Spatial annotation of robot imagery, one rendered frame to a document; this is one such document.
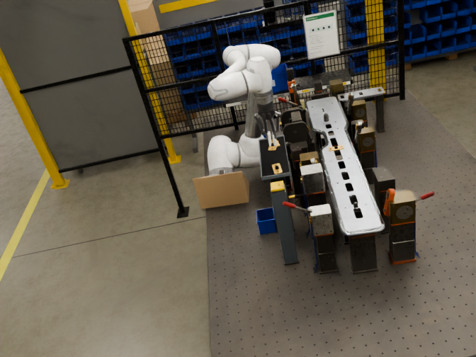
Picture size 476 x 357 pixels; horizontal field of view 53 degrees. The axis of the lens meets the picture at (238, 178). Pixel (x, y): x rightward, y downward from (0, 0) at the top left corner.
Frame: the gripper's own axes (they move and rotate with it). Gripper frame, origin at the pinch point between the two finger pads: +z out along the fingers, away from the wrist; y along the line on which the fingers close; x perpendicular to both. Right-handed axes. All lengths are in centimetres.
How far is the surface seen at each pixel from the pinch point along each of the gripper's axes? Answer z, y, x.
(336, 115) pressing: 25, 24, 68
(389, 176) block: 22, 54, -3
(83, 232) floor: 125, -205, 71
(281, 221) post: 27.4, 5.6, -29.9
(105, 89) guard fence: 36, -199, 171
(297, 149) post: 15.3, 8.7, 13.5
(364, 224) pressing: 25, 43, -35
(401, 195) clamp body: 19, 59, -22
